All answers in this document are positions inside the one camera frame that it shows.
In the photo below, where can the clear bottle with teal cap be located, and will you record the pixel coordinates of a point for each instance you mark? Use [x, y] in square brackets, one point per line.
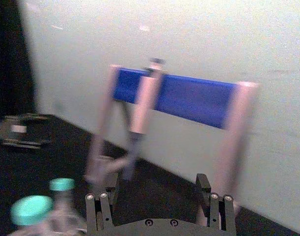
[63, 196]
[29, 211]

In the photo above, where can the black upright panel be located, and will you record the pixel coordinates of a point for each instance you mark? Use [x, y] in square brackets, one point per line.
[7, 61]

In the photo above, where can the silver tripod pole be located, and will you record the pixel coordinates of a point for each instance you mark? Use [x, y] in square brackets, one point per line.
[143, 108]

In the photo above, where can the black table cloth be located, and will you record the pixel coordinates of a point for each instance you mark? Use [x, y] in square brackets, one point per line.
[41, 167]

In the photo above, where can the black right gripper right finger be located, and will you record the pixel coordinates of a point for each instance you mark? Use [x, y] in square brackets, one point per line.
[228, 216]

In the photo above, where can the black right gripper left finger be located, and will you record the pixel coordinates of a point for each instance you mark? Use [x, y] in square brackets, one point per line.
[92, 214]

